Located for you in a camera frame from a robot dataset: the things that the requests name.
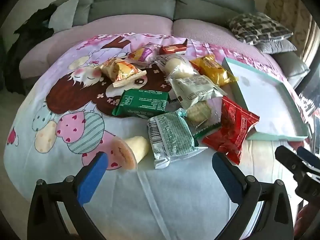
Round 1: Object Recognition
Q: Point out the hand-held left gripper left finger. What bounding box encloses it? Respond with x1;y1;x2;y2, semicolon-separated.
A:
27;151;108;240

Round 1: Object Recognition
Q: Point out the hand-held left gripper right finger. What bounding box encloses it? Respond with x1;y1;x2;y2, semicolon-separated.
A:
211;151;295;240

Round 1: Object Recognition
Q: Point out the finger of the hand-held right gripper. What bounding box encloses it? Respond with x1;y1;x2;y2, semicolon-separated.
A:
296;147;320;167
275;145;320;180

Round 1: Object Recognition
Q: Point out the cream cake roll packet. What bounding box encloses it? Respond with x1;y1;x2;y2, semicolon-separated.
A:
111;135;150;170

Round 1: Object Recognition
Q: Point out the white box with teal rim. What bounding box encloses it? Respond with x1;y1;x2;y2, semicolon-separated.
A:
221;57;309;141

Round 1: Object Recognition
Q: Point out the white green printed snack packet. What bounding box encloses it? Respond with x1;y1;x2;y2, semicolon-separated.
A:
147;108;208;170

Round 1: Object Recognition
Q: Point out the clear packet with round biscuit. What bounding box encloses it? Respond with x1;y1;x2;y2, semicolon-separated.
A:
185;100;222;139

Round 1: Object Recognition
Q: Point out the dark green snack packet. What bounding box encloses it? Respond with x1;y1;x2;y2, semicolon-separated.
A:
111;89;170;118

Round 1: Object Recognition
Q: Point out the grey white snack packet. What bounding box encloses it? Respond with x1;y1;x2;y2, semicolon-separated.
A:
167;74;228;109

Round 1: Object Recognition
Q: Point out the golden yellow snack packet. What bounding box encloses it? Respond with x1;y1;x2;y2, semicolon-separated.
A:
190;54;238;87

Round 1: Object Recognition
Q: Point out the yellow orange cake roll packet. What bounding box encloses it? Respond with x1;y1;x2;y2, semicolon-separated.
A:
100;57;147;88

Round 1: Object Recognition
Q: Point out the clear packet with white bun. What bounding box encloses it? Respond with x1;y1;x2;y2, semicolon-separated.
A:
153;54;200;80

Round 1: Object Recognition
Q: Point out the pink purple snack packet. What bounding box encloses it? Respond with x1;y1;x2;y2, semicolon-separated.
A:
125;42;163;63

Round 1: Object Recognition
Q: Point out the brown red snack packet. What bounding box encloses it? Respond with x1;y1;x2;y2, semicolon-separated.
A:
159;39;187;55

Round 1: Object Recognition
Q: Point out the person's right hand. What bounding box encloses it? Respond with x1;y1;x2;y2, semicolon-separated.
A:
294;201;320;240

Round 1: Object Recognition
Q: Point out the dark printed object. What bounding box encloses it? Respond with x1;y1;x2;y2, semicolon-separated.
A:
295;72;320;123

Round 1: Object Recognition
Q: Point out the cartoon printed blanket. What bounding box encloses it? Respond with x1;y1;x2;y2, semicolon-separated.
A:
4;32;308;240

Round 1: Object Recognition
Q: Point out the grey pillow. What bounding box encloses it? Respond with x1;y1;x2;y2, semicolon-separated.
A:
255;39;298;55

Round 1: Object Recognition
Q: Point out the black white patterned pillow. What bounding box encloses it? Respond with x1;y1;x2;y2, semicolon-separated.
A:
227;12;293;46

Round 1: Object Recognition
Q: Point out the black clothing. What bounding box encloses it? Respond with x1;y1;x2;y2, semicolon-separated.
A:
5;4;58;95

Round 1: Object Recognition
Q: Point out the patterned beige curtain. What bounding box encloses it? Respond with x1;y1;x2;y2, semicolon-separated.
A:
264;0;315;63

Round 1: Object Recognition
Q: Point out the light grey cushion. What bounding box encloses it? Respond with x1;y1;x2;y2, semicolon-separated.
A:
48;0;81;33

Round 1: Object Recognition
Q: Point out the grey sofa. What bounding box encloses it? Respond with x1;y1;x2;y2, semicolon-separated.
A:
20;0;310;90

